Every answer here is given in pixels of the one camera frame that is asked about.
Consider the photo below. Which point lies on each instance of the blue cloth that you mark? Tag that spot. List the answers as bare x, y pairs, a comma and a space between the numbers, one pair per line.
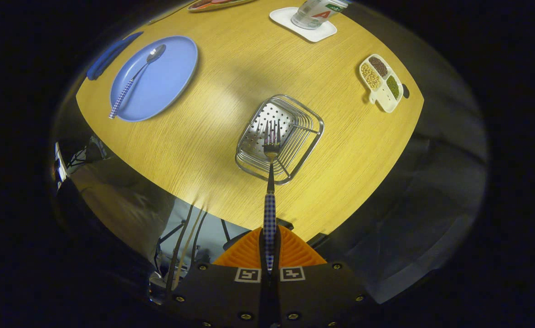
110, 57

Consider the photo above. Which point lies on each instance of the white power strip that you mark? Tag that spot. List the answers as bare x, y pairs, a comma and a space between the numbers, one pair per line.
59, 164

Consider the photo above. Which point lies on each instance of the white square coaster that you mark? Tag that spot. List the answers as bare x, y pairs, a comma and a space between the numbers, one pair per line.
315, 33

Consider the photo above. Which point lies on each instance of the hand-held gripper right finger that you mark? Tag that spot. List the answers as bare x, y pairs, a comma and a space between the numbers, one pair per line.
317, 291

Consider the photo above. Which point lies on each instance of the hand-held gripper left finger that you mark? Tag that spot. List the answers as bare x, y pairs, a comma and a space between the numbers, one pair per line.
222, 291

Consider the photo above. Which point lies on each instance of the oval plate of food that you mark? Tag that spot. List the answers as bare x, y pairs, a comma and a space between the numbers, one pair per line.
217, 4

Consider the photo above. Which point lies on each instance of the blue round plate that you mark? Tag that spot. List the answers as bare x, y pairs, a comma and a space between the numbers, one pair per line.
167, 82

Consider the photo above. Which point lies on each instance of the white divided dish of beans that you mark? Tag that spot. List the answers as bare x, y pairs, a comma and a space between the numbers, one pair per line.
383, 98

